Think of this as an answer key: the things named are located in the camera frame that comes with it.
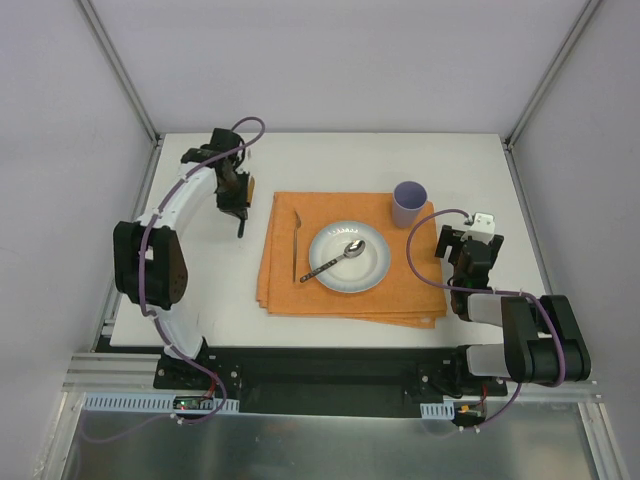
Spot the lilac plastic cup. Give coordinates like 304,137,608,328
392,181,428,229

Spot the silver fork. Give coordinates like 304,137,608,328
292,209,302,284

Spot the orange cloth napkin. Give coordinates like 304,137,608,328
256,192,448,328

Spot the silver spoon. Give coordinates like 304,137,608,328
299,239,366,283

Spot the white blue-rimmed plate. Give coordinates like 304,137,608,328
308,221,391,294

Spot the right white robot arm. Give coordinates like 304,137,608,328
435,225,591,395

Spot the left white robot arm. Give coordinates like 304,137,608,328
113,128,255,389

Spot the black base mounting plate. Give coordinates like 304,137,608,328
153,347,507,418

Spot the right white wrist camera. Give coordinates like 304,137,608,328
464,212,495,237

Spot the right aluminium frame post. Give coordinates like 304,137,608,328
503,0,604,151

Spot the aluminium frame post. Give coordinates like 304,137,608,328
503,0,604,151
75,0,161,144

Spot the left aluminium frame post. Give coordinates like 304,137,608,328
75,0,161,144

